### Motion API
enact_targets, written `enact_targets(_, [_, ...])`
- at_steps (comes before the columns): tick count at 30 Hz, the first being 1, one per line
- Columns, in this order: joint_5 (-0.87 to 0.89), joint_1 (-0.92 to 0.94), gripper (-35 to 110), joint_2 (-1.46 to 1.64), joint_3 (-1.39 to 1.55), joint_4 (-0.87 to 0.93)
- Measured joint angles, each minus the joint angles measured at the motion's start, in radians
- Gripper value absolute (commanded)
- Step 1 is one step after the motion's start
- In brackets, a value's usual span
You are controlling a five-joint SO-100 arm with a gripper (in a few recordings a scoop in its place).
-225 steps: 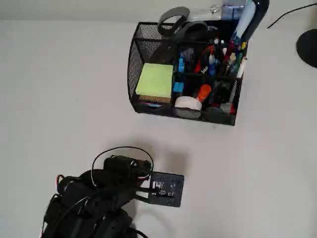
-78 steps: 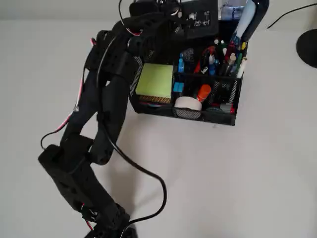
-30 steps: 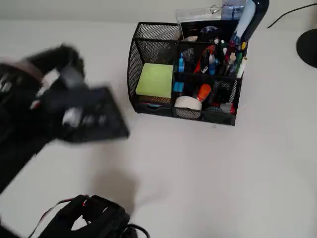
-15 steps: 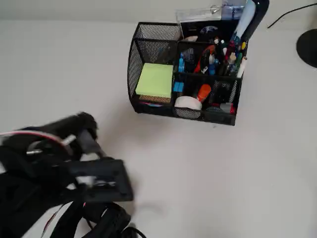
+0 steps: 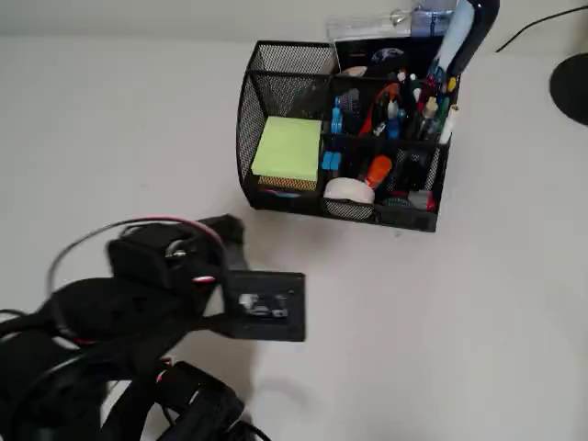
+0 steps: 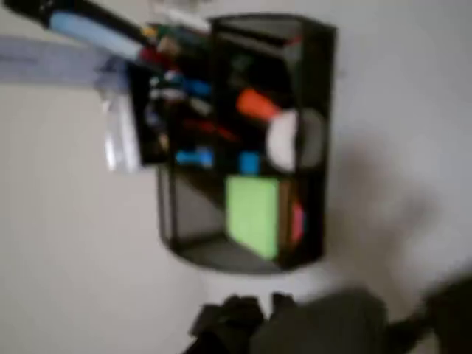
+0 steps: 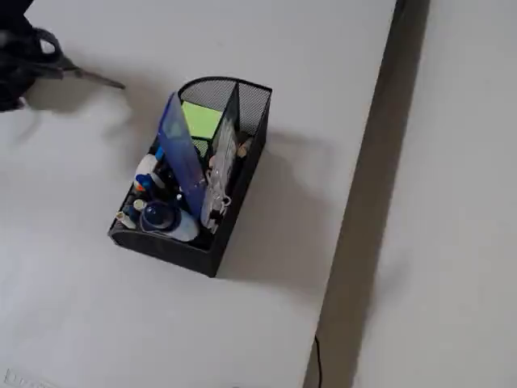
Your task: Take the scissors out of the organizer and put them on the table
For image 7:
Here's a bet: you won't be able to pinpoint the grey handled scissors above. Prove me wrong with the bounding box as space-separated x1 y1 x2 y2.
23 27 126 91

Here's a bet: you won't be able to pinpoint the black mesh desk organizer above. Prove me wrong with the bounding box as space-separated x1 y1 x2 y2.
107 76 272 278

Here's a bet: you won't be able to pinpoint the green sticky note pad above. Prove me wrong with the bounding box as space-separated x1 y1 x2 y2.
181 102 222 138

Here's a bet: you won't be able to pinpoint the blue plastic ruler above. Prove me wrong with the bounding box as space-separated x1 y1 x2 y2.
156 91 207 223

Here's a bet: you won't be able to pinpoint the dark blue glossy curved tool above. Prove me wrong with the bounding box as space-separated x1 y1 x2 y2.
140 201 177 232

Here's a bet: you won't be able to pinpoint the white tape roll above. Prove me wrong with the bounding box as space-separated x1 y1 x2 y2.
136 154 159 178

